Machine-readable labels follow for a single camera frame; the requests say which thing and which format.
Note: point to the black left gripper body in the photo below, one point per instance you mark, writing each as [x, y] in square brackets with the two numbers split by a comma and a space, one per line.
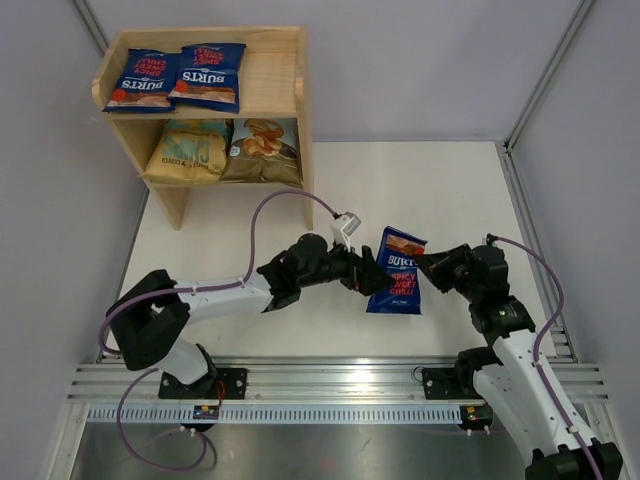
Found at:
[338, 265]

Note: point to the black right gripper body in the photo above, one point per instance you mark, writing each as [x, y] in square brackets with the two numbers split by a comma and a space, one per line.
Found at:
[458, 275]

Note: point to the blue Burts bag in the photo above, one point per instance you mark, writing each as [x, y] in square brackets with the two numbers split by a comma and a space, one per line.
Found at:
[396, 257]
[208, 76]
[145, 83]

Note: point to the light blue cassava chips bag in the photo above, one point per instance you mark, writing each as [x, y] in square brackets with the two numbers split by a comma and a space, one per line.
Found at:
[264, 150]

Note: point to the yellow kettle chips bag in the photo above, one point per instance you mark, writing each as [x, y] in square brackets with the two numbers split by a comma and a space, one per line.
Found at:
[190, 153]

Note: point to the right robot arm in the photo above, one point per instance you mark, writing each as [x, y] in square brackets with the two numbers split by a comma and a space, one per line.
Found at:
[512, 374]

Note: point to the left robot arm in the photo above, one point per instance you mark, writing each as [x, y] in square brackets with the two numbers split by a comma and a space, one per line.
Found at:
[148, 321]

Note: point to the wooden two-tier shelf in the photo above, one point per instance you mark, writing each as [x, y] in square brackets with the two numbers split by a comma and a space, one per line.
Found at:
[274, 82]

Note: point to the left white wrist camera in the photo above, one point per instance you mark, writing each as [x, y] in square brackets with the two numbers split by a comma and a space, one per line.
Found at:
[343, 227]

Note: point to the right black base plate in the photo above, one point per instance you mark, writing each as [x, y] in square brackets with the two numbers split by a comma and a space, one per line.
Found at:
[443, 384]

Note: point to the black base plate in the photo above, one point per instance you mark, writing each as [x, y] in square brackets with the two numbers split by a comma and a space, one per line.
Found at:
[443, 384]
[230, 383]

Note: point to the aluminium mounting rail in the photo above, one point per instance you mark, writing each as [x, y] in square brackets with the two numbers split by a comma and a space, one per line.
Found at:
[285, 380]

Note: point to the white slotted cable duct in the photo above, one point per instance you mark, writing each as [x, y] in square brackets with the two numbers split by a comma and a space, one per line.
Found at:
[439, 414]

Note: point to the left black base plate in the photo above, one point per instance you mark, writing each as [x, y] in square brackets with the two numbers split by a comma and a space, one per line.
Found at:
[230, 383]

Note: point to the right aluminium frame post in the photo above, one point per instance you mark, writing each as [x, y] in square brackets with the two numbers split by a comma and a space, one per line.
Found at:
[572, 29]

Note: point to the aluminium frame post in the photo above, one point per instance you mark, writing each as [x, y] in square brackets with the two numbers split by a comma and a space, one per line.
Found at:
[572, 29]
[90, 21]

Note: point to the left aluminium frame post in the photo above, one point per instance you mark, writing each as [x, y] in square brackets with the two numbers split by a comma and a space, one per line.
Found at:
[90, 21]

